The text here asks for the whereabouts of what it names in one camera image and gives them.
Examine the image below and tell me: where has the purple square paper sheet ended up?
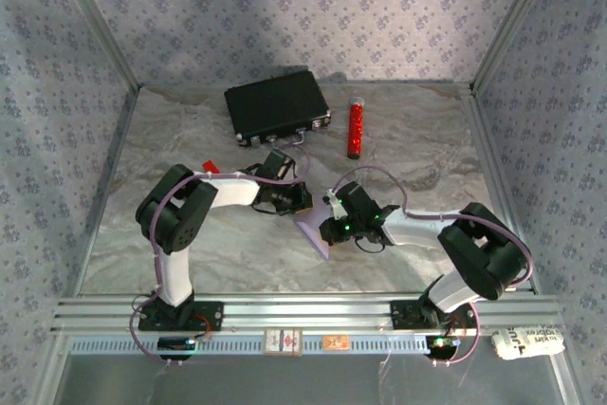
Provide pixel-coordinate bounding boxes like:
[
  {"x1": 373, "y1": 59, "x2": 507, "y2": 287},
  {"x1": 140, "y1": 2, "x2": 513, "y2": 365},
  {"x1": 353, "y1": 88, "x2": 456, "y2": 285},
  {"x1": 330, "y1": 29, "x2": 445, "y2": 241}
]
[{"x1": 292, "y1": 195, "x2": 341, "y2": 263}]

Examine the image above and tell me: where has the marble patterned table cover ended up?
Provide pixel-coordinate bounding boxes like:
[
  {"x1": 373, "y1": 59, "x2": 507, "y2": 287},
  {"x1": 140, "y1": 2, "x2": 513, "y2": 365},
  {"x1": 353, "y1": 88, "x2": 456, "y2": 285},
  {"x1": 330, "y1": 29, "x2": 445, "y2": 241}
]
[{"x1": 78, "y1": 82, "x2": 537, "y2": 295}]

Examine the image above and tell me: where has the red glitter tube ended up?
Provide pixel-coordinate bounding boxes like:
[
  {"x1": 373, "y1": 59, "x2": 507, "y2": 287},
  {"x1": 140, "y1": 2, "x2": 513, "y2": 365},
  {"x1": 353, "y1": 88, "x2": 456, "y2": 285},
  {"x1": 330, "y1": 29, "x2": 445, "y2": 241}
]
[{"x1": 347, "y1": 97, "x2": 364, "y2": 161}]

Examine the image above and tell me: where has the orange label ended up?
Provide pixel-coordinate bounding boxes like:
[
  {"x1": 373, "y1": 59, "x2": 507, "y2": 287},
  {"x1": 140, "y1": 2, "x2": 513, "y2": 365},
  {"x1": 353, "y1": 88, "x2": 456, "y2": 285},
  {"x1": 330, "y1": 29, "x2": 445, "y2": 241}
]
[{"x1": 322, "y1": 334, "x2": 351, "y2": 351}]

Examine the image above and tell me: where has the white card with red print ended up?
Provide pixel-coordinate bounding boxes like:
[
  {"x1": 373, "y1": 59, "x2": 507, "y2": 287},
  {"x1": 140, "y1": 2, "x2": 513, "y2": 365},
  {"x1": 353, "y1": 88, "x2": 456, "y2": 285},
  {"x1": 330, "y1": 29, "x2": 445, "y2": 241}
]
[{"x1": 263, "y1": 327, "x2": 304, "y2": 358}]

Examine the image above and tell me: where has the grey metal panel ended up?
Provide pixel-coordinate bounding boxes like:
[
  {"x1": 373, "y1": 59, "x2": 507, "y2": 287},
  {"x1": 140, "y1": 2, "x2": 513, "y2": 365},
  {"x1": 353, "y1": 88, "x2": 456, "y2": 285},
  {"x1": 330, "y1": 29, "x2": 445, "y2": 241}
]
[{"x1": 56, "y1": 355, "x2": 578, "y2": 405}]

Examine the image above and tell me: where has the right black controller board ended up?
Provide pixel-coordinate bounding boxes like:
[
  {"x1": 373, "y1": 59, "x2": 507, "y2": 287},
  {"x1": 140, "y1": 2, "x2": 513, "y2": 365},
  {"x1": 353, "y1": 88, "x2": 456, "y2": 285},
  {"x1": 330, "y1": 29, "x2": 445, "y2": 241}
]
[{"x1": 425, "y1": 335, "x2": 460, "y2": 359}]

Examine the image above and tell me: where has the black controller board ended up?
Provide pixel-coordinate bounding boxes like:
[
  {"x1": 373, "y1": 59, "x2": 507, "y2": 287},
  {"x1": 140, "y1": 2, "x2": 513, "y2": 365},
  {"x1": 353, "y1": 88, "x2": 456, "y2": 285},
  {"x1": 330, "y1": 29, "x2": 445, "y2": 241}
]
[
  {"x1": 157, "y1": 336, "x2": 198, "y2": 361},
  {"x1": 425, "y1": 335, "x2": 460, "y2": 359}
]

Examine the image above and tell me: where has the floral patterned backdrop cloth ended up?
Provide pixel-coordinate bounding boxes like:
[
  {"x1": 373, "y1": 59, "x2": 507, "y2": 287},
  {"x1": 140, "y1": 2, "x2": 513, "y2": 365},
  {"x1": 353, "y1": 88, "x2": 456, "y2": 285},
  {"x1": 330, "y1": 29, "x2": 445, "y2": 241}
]
[{"x1": 0, "y1": 0, "x2": 607, "y2": 405}]

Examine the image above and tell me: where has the left black controller board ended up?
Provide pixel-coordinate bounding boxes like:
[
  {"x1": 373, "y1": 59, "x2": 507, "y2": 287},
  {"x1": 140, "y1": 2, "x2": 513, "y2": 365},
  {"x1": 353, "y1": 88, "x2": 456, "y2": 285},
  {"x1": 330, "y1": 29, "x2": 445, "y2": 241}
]
[{"x1": 157, "y1": 336, "x2": 198, "y2": 361}]

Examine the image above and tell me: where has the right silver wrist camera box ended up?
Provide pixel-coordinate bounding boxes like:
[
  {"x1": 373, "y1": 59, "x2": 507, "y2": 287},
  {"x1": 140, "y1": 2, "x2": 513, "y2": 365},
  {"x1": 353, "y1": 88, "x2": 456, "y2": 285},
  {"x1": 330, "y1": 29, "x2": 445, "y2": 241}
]
[{"x1": 322, "y1": 189, "x2": 346, "y2": 217}]

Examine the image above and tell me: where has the left gripper thin black wire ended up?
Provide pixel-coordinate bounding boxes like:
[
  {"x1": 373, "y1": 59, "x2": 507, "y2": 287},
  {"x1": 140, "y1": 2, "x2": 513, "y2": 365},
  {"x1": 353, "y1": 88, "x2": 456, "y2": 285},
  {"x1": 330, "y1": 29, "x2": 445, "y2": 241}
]
[{"x1": 249, "y1": 200, "x2": 286, "y2": 217}]

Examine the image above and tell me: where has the gripper thin black wire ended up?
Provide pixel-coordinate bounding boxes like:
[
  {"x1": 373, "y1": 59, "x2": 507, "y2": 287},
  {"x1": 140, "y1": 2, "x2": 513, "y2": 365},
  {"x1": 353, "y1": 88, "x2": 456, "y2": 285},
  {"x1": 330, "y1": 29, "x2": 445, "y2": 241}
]
[
  {"x1": 354, "y1": 236, "x2": 387, "y2": 255},
  {"x1": 249, "y1": 200, "x2": 286, "y2": 217}
]

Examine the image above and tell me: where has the right gripper thin black wire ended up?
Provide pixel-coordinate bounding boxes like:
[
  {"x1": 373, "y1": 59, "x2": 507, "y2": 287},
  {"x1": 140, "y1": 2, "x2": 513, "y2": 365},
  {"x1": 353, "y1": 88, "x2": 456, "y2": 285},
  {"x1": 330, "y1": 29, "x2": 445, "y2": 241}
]
[{"x1": 354, "y1": 236, "x2": 387, "y2": 255}]

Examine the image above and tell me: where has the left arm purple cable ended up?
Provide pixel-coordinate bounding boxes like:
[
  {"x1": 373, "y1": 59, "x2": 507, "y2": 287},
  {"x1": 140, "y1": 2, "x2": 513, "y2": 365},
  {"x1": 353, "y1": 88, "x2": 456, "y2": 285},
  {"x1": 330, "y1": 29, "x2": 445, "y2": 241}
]
[{"x1": 128, "y1": 141, "x2": 312, "y2": 368}]

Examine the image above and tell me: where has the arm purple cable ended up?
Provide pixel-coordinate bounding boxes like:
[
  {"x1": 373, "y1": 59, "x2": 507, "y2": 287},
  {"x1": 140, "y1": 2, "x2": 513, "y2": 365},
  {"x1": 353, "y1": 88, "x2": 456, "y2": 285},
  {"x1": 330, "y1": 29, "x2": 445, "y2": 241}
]
[
  {"x1": 329, "y1": 165, "x2": 535, "y2": 368},
  {"x1": 128, "y1": 141, "x2": 312, "y2": 368}
]

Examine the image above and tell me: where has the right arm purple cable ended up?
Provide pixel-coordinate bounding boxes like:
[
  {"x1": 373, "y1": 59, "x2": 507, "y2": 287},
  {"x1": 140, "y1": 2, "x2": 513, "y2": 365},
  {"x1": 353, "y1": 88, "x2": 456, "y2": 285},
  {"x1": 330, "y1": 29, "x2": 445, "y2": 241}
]
[{"x1": 329, "y1": 165, "x2": 535, "y2": 368}]

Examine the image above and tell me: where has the aluminium mounting rail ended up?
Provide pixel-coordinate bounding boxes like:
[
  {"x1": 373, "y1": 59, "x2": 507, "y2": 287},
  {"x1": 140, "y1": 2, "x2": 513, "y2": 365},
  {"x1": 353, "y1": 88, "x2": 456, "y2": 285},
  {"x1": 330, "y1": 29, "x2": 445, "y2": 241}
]
[{"x1": 51, "y1": 294, "x2": 561, "y2": 333}]

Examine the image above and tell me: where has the black briefcase with metal handle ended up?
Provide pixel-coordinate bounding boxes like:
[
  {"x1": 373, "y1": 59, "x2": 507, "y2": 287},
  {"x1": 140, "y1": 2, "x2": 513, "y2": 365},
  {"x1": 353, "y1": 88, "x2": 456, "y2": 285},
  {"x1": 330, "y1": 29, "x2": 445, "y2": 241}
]
[{"x1": 223, "y1": 69, "x2": 332, "y2": 152}]

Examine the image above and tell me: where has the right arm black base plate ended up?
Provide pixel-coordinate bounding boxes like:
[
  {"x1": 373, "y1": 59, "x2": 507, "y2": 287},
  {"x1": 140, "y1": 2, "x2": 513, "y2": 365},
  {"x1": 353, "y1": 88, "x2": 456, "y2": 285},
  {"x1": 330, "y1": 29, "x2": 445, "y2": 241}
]
[{"x1": 390, "y1": 299, "x2": 478, "y2": 330}]

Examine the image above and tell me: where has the grey slotted cable duct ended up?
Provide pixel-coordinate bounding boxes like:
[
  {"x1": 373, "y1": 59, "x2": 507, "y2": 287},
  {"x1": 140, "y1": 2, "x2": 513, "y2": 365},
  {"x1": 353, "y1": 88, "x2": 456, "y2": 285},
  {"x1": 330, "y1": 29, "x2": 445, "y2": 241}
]
[{"x1": 68, "y1": 334, "x2": 428, "y2": 357}]

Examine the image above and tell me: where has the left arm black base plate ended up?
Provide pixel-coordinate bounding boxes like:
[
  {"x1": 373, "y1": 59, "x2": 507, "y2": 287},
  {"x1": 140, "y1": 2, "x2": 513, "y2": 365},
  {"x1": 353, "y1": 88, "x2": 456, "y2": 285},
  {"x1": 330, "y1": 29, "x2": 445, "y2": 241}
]
[{"x1": 138, "y1": 301, "x2": 225, "y2": 333}]

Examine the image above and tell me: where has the aluminium table edge rail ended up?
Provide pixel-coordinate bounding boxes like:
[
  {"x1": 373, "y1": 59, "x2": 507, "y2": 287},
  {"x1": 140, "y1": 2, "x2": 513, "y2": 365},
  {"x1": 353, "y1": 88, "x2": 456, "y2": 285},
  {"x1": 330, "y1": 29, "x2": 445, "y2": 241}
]
[
  {"x1": 465, "y1": 89, "x2": 540, "y2": 295},
  {"x1": 70, "y1": 86, "x2": 141, "y2": 297}
]

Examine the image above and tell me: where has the aluminium frame post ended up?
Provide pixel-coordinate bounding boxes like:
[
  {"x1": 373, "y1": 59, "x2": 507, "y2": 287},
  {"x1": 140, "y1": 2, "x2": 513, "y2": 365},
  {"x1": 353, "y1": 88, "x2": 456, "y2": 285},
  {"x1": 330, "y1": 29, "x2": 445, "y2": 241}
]
[
  {"x1": 46, "y1": 0, "x2": 143, "y2": 91},
  {"x1": 469, "y1": 0, "x2": 565, "y2": 96}
]

